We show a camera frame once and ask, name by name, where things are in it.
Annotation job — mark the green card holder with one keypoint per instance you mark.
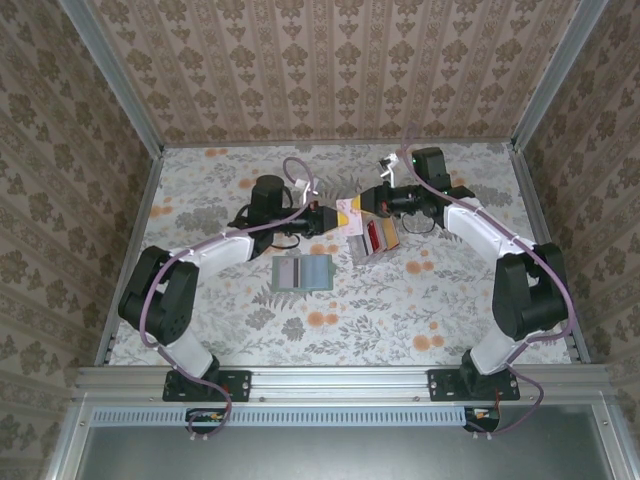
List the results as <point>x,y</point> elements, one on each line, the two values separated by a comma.
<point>317,272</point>

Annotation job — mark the clear acrylic card stand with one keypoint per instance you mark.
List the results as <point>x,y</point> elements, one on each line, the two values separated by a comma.
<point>380,257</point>

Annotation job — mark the grey magnetic stripe card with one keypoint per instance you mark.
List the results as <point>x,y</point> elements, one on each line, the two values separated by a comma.
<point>290,274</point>

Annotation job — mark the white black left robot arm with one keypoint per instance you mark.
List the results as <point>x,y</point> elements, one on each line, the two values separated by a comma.
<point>175,310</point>

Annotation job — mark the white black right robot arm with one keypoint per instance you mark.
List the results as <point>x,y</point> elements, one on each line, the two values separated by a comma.
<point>520,300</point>

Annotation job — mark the red card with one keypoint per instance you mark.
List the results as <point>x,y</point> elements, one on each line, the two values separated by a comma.
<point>372,237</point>

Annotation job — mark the orange card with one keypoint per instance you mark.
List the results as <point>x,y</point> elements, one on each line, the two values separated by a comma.
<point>391,235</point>

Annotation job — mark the floral table cover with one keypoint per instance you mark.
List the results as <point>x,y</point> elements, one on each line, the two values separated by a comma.
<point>320,345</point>

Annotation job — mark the sheet metal panel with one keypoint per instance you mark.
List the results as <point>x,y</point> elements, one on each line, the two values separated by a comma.
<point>325,455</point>

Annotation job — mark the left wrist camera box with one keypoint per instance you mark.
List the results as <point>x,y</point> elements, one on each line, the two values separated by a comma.
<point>302,186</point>

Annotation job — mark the aluminium side rail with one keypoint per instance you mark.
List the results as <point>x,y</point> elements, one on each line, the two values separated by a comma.
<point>145,200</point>
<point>533,200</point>

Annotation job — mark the aluminium front rail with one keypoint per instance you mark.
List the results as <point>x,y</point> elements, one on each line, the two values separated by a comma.
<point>340,382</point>

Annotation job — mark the aluminium frame post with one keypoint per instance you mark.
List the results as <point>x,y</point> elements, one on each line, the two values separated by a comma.
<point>114,75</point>
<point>556,75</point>

